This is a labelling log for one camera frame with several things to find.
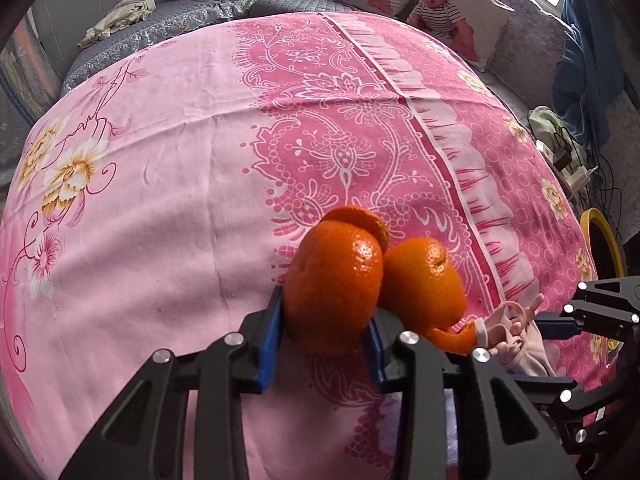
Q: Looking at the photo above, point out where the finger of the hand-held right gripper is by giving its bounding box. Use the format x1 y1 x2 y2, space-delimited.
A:
535 275 640 341
515 355 640 456

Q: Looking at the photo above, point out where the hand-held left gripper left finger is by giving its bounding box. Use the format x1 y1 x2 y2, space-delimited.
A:
59 285 286 480

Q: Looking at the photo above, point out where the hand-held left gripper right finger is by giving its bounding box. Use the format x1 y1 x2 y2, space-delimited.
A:
362 307 583 480

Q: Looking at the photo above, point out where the pale pink cloth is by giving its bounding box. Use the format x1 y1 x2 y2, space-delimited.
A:
472 294 558 378

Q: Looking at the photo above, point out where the orange peel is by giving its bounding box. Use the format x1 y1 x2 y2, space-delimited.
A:
282 206 476 358

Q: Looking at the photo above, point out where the yellow rimmed bin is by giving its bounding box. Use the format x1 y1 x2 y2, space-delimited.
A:
579 206 628 281

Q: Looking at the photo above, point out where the white power strip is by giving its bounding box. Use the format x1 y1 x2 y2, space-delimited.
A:
565 165 596 193

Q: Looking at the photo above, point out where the black power adapter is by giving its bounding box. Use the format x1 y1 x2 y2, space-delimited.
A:
552 127 576 168

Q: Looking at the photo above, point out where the pink floral blanket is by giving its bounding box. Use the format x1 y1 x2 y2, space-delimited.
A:
0 10 626 480

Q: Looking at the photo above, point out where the pale green cloth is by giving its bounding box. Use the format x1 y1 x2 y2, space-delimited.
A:
527 106 596 196

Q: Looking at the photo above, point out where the blue hanging cloth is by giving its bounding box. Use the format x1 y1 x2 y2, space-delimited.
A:
552 0 631 151

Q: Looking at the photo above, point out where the patterned leaning mattress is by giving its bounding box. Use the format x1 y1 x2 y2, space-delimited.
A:
0 20 63 126

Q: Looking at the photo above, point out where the cream crumpled cloth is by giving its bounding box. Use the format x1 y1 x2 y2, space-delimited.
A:
77 0 157 50

